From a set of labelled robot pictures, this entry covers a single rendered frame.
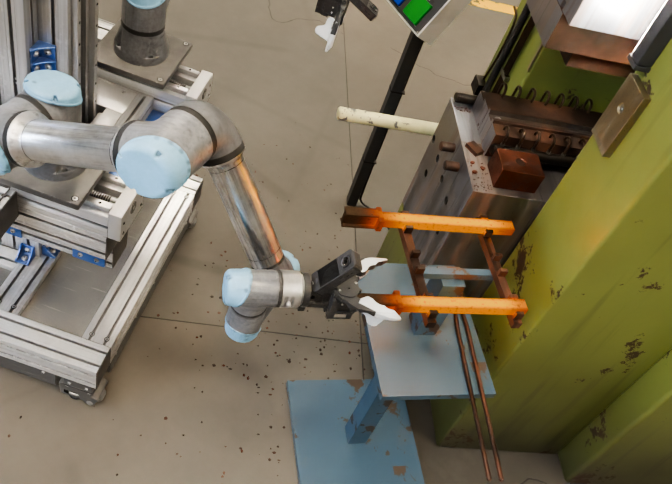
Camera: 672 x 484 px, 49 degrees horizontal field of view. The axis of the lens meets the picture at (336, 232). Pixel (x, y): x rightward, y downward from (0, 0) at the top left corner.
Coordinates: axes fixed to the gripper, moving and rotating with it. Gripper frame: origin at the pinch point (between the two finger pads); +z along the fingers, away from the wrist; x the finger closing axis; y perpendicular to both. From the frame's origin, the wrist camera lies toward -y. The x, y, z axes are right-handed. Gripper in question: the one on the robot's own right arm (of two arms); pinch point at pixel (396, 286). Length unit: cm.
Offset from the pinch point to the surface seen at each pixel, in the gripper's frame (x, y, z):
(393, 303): 1.0, 4.6, 0.7
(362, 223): -23.6, 7.3, -1.2
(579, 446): -1, 84, 92
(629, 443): 7, 66, 96
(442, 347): -5.5, 32.2, 24.3
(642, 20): -44, -44, 53
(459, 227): -22.6, 5.5, 22.8
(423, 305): 1.0, 5.0, 7.7
